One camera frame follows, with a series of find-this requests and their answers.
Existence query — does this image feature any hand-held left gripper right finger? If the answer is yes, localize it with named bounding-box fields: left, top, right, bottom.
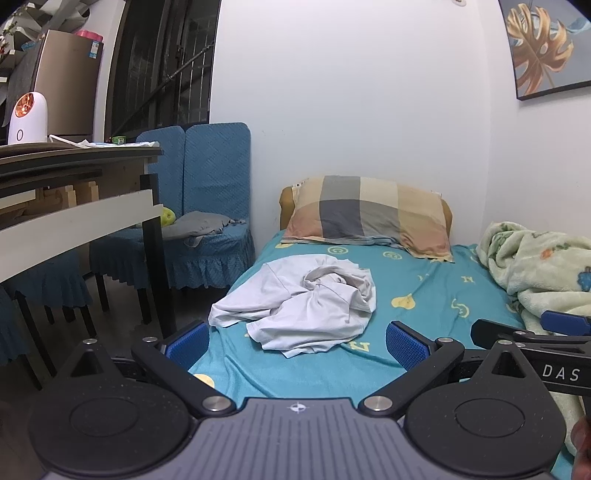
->
left=358, top=320, right=548, bottom=422

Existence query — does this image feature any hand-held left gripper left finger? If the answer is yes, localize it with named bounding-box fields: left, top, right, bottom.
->
left=55, top=320, right=237, bottom=420

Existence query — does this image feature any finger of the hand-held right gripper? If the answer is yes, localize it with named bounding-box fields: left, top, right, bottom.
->
left=540, top=309, right=591, bottom=336
left=471, top=318, right=546, bottom=350

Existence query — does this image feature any white t-shirt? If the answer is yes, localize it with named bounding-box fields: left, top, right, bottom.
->
left=208, top=254, right=378, bottom=360

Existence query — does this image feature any person's right hand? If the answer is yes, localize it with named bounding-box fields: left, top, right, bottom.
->
left=571, top=413, right=591, bottom=480

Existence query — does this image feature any pale green printed blanket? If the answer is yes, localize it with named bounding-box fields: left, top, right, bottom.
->
left=475, top=221, right=591, bottom=455

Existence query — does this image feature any teal printed bed sheet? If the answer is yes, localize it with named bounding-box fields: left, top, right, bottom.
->
left=187, top=230, right=577, bottom=480

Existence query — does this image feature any grey cloth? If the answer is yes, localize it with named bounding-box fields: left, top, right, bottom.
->
left=161, top=210, right=248, bottom=248

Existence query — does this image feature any plaid pillow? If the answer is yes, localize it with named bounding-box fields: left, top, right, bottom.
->
left=281, top=175, right=456, bottom=264

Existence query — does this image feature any blue covered chair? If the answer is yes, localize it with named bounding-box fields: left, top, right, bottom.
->
left=0, top=284, right=31, bottom=368
left=89, top=128, right=188, bottom=325
left=161, top=122, right=256, bottom=291
left=4, top=249, right=99, bottom=389

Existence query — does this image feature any mustard yellow cushion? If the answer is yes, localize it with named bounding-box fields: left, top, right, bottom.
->
left=278, top=184, right=454, bottom=232

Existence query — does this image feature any dark topped dining table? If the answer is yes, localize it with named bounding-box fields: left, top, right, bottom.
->
left=0, top=141, right=179, bottom=339

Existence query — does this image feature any stack of papers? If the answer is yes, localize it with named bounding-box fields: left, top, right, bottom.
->
left=48, top=134, right=160, bottom=150

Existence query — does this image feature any white humidifier device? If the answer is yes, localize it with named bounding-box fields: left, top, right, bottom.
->
left=7, top=91, right=49, bottom=145

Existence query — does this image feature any dark window with grille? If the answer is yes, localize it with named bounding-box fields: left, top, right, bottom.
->
left=110, top=0, right=223, bottom=140

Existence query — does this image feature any gold refrigerator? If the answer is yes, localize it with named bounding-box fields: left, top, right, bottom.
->
left=9, top=29, right=106, bottom=140

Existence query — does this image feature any grey cluttered shelving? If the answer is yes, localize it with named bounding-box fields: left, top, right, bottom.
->
left=0, top=0, right=91, bottom=61

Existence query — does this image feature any framed leaf wall picture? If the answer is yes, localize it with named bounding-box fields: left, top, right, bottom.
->
left=498, top=0, right=591, bottom=102

